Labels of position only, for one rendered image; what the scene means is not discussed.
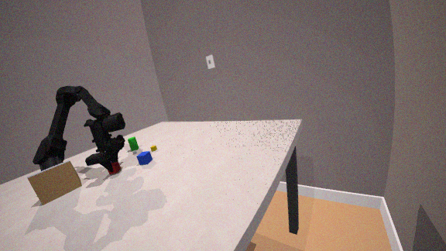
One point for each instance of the green block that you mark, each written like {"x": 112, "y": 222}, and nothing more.
{"x": 132, "y": 141}
{"x": 134, "y": 147}

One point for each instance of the blue block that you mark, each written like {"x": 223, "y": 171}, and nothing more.
{"x": 144, "y": 158}

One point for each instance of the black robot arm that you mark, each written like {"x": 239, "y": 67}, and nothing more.
{"x": 51, "y": 149}

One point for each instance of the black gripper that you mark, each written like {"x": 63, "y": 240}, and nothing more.
{"x": 105, "y": 158}

